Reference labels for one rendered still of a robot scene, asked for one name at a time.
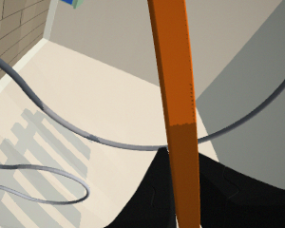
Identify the grey loop with orange handle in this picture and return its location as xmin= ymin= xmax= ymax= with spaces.
xmin=147 ymin=0 xmax=200 ymax=228

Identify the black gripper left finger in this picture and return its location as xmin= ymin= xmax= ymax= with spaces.
xmin=105 ymin=147 xmax=177 ymax=228

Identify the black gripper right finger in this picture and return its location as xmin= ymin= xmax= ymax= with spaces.
xmin=199 ymin=152 xmax=285 ymax=228

